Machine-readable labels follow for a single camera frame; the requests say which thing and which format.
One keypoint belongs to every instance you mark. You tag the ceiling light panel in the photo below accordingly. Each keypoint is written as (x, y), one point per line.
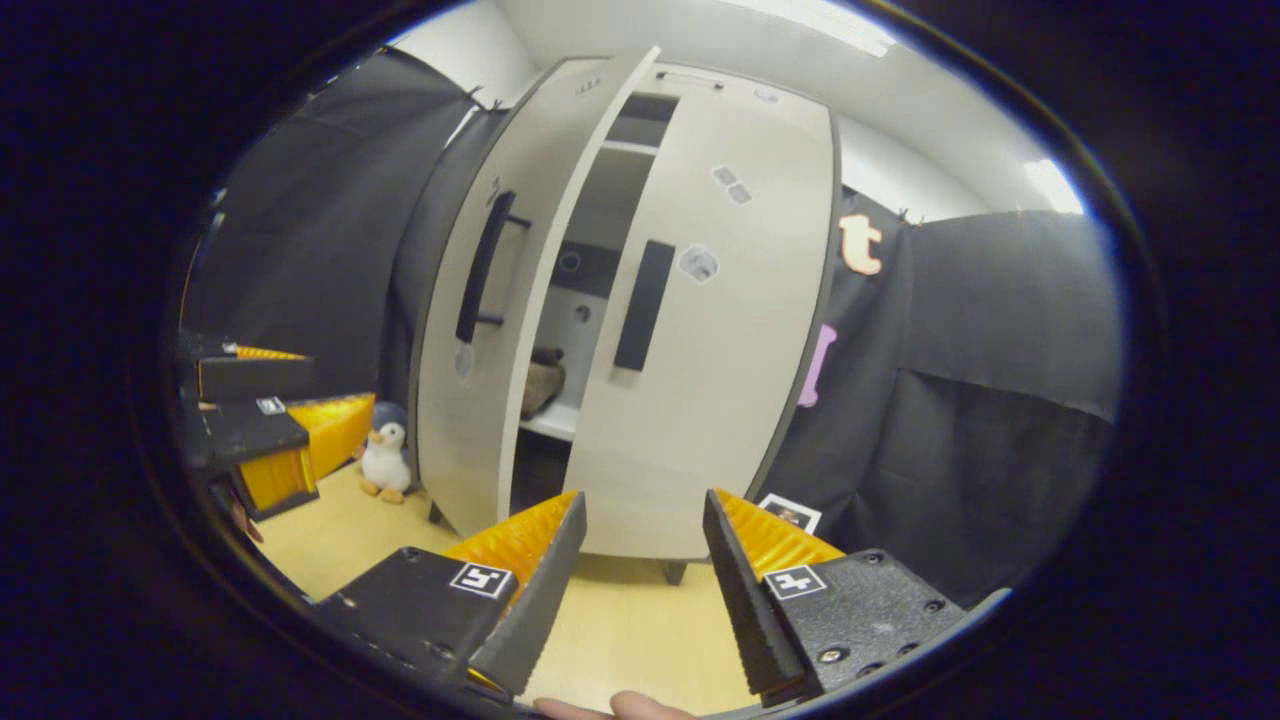
(820, 20)
(1052, 185)

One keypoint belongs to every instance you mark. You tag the plush penguin toy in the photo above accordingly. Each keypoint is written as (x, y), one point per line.
(385, 460)

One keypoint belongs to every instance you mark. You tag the brown fuzzy shoe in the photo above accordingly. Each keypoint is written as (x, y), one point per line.
(543, 385)

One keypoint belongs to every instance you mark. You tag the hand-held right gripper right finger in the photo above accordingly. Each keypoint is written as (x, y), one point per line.
(745, 610)

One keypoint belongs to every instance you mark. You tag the white printed card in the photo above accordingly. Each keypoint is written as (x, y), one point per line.
(790, 513)

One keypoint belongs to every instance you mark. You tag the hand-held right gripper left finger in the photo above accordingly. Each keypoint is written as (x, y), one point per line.
(535, 600)

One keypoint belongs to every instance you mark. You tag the white shoe cabinet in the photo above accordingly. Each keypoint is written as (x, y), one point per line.
(795, 100)

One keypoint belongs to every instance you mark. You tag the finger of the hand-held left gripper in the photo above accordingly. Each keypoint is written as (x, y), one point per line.
(250, 430)
(255, 380)

